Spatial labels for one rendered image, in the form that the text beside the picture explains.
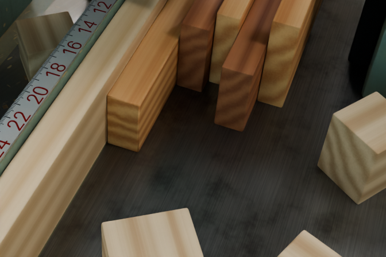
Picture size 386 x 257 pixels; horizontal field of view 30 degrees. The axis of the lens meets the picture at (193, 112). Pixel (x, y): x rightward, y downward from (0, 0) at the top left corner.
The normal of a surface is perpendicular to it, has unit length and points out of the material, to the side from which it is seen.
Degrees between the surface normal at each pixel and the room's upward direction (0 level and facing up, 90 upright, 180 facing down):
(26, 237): 90
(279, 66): 90
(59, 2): 0
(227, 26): 90
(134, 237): 0
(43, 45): 0
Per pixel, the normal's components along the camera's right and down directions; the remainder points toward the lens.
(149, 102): 0.94, 0.29
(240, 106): -0.33, 0.66
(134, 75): 0.07, -0.69
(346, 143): -0.81, 0.37
